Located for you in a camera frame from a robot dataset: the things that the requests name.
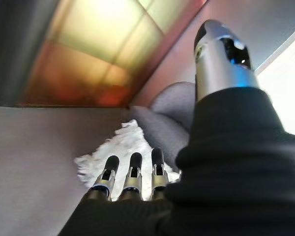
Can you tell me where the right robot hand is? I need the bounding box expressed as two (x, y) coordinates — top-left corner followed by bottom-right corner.
(58, 19), (295, 236)

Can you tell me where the white fluffy rug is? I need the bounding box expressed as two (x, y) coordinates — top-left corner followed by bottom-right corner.
(74, 119), (181, 200)

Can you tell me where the wooden glass panel cabinet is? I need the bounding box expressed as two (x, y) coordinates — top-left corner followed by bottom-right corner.
(14, 0), (209, 108)

